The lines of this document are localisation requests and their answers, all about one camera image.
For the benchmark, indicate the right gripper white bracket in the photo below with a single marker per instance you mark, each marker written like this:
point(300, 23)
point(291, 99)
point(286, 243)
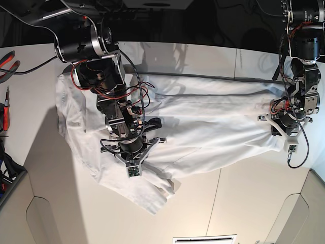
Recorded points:
point(132, 153)

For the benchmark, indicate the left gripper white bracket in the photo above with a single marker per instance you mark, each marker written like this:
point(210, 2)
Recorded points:
point(288, 128)

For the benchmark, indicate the white t-shirt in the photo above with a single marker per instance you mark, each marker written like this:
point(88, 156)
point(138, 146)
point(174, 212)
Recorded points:
point(150, 190)

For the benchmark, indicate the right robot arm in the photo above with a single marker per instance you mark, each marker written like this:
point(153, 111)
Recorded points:
point(101, 76)

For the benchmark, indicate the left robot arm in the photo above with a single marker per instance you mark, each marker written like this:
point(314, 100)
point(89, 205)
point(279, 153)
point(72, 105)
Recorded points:
point(301, 46)

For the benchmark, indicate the dark bag at edge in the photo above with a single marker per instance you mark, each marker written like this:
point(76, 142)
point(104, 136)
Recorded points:
point(10, 171)

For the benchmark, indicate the white vent panel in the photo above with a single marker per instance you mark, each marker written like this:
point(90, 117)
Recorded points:
point(223, 239)

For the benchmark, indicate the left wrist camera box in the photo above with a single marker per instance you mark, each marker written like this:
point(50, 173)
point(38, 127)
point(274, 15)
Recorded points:
point(290, 145)

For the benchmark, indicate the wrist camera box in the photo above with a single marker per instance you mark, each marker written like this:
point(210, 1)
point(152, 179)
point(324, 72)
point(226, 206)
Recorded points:
point(134, 171)
point(290, 145)

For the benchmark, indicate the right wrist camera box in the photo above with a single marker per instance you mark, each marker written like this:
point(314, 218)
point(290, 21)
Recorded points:
point(134, 171)

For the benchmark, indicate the red handled screwdriver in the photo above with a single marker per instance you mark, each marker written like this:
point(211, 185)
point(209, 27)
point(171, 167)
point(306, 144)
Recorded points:
point(6, 121)

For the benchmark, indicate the red handled pliers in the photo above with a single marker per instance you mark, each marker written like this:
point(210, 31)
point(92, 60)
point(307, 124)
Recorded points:
point(7, 61)

